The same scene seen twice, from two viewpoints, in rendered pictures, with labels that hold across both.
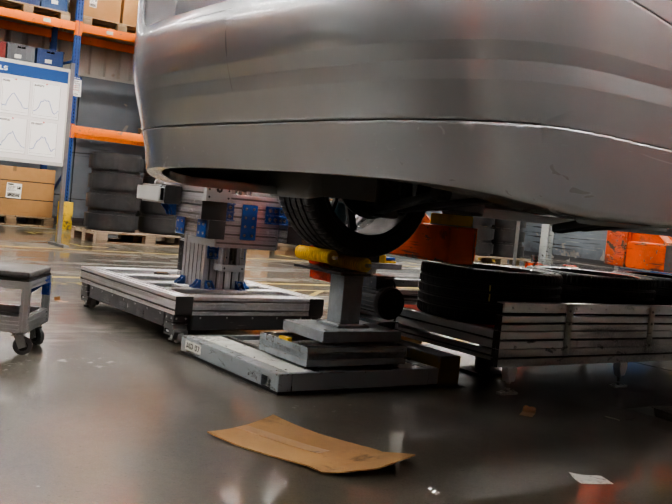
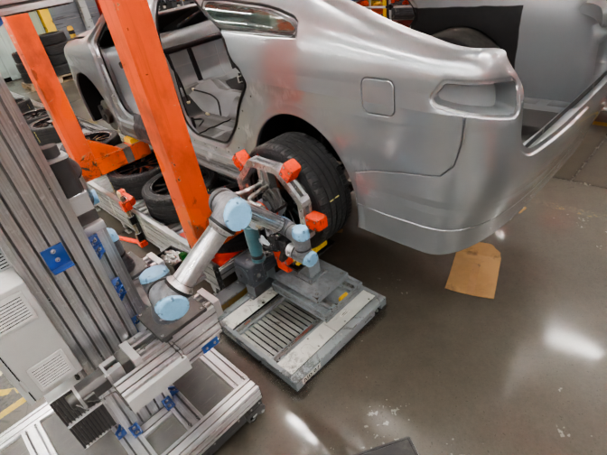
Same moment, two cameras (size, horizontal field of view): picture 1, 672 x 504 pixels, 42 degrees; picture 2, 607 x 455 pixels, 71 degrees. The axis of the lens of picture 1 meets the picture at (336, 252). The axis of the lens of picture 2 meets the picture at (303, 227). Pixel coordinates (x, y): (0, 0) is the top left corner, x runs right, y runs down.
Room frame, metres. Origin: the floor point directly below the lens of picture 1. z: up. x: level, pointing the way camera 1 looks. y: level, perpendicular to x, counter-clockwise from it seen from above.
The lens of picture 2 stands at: (3.83, 2.10, 2.04)
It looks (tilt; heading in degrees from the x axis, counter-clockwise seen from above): 34 degrees down; 266
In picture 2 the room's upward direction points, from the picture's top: 10 degrees counter-clockwise
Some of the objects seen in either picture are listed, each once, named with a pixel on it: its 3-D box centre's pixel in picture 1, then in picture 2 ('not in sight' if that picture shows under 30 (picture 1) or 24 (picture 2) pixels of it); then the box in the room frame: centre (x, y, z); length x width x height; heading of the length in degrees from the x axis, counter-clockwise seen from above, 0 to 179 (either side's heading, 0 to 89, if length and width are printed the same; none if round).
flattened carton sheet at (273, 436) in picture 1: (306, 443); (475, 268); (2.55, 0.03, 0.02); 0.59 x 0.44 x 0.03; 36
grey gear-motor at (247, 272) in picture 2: (373, 313); (266, 265); (3.95, -0.19, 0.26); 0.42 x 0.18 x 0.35; 36
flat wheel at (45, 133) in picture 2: not in sight; (54, 128); (6.58, -4.14, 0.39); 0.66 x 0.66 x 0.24
